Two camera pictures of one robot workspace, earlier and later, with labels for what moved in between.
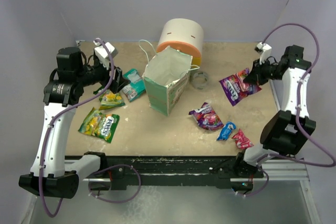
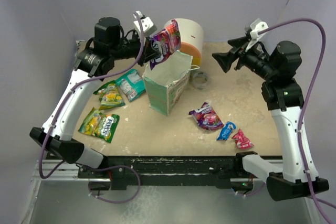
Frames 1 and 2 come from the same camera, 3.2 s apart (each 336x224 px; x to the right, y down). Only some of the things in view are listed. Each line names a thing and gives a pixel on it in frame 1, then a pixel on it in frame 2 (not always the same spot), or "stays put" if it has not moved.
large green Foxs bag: [100, 125] stays put
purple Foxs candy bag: [235, 87] → [166, 42]
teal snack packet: [136, 87] stays put
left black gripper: [118, 81] → [148, 52]
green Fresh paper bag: [167, 76] stays put
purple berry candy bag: [207, 118] stays put
